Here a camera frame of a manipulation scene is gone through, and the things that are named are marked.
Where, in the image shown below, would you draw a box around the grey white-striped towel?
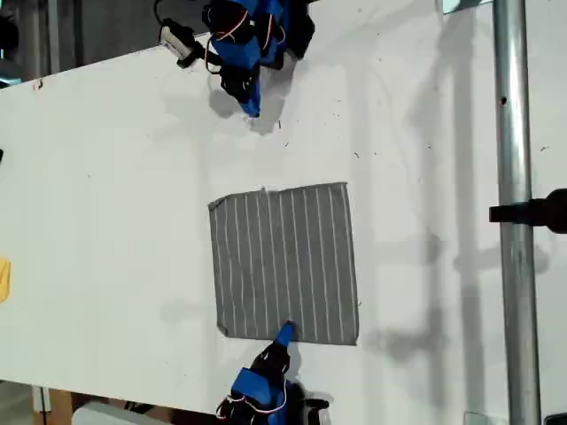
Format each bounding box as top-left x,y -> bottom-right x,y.
207,180 -> 361,348

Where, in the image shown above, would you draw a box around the white box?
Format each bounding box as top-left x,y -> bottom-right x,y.
72,400 -> 178,425

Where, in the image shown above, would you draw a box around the brown cardboard box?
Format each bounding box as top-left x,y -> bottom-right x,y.
33,385 -> 76,425

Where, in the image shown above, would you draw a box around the yellow object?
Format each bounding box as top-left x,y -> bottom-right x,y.
0,256 -> 12,305

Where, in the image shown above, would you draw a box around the black clamp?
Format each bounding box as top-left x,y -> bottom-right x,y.
488,188 -> 567,236

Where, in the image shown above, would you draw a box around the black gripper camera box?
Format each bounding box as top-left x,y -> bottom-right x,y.
159,17 -> 206,70
305,398 -> 332,425

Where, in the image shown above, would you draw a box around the steel post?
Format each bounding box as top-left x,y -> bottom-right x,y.
491,0 -> 544,425

